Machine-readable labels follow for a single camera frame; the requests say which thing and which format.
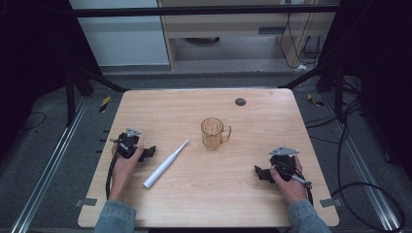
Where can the person's left hand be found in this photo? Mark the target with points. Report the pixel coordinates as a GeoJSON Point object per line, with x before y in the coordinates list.
{"type": "Point", "coordinates": [121, 173]}

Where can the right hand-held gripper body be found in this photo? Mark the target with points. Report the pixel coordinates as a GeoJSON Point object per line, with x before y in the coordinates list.
{"type": "Point", "coordinates": [284, 163]}

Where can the person's right hand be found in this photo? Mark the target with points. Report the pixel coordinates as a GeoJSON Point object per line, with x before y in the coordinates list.
{"type": "Point", "coordinates": [291, 191]}

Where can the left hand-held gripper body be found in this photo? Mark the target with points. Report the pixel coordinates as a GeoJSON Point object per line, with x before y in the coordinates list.
{"type": "Point", "coordinates": [128, 144]}

